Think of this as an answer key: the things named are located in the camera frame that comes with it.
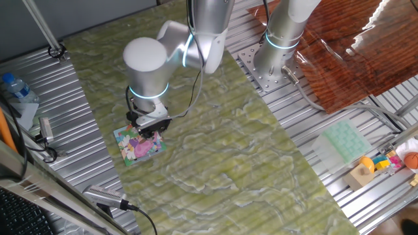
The green plastic grid tray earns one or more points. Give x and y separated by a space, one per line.
343 143

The black shoe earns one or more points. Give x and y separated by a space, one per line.
411 228

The blue cap water bottle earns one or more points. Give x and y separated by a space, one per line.
19 89

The pink toy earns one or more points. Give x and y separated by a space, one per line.
395 161

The white cloth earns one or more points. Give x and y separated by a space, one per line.
408 145

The aluminium pole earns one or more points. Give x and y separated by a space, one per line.
40 23

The orange toy egg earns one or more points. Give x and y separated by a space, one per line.
368 163

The yellow toy block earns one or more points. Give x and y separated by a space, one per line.
382 165

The butterfly girl puzzle board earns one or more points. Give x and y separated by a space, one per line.
137 150

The silver robot mounting plate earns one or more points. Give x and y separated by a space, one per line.
251 65

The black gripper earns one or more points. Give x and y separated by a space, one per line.
155 127

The brown wood grain sheet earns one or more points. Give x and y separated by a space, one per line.
359 49

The silver depth camera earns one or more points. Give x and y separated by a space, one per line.
102 196
45 129

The aluminium frame beam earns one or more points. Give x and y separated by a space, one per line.
58 202

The blue toy block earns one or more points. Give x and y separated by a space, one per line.
380 159

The green marble pattern mat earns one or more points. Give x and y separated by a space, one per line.
228 163

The white paper card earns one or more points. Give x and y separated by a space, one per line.
26 114

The black keyboard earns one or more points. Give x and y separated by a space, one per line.
23 215

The orange bar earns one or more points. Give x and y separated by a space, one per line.
6 130

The pink blue white puzzle piece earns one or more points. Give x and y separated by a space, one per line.
158 142

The orange toy basketball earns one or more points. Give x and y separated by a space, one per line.
412 160

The wooden cube block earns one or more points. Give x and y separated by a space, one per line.
357 178

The small yellow wooden block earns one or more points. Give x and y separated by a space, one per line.
414 180

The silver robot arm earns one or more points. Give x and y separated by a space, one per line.
147 65

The aluminium frame bar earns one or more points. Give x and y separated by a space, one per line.
406 132

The wrist camera with grey bracket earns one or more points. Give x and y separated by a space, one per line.
153 114

